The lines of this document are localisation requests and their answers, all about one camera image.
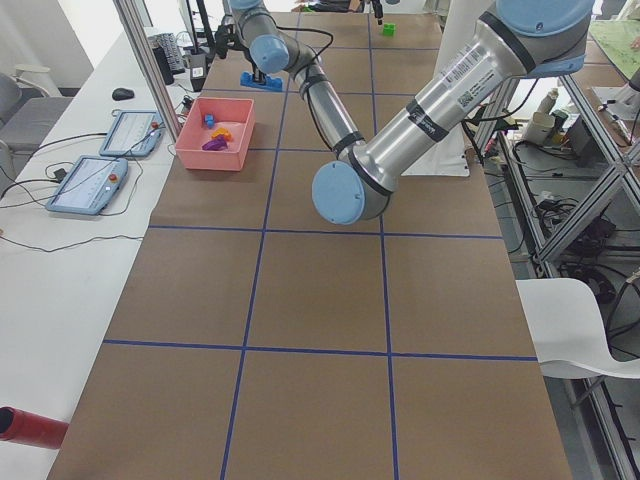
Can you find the green two-stud block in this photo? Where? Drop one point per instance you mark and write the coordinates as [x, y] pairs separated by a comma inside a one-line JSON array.
[[389, 29]]

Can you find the lower teach pendant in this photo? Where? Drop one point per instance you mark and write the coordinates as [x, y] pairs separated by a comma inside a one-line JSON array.
[[89, 186]]

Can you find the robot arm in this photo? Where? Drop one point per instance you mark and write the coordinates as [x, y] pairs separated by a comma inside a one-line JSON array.
[[512, 39]]

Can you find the long blue stud block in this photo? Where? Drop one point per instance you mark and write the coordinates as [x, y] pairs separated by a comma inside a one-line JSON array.
[[261, 82]]

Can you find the purple curved block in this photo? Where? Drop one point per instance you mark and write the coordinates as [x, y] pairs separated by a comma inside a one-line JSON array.
[[216, 144]]

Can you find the black computer mouse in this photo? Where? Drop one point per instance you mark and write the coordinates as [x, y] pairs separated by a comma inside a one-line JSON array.
[[121, 94]]

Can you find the small blue block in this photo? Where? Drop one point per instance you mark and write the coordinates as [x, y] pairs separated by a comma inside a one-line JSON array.
[[209, 120]]

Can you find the pink plastic box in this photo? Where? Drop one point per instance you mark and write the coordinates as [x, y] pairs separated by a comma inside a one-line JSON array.
[[236, 115]]

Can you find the teach pendant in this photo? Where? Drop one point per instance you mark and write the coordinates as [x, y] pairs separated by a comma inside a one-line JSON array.
[[89, 186], [133, 134]]

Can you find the red cylinder bottle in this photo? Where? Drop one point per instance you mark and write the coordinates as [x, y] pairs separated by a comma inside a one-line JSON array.
[[27, 428]]

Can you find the orange sloped block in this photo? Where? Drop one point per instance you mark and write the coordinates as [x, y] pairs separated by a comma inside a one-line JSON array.
[[223, 133]]

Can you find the upper teach pendant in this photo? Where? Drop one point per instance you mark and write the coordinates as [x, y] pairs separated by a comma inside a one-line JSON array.
[[133, 134]]

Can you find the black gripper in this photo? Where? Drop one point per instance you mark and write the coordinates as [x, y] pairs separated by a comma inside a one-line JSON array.
[[259, 73]]

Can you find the white chair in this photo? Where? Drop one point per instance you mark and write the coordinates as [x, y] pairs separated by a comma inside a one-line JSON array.
[[567, 330]]

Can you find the aluminium frame post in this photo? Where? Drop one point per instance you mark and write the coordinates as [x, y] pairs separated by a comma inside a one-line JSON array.
[[133, 27]]

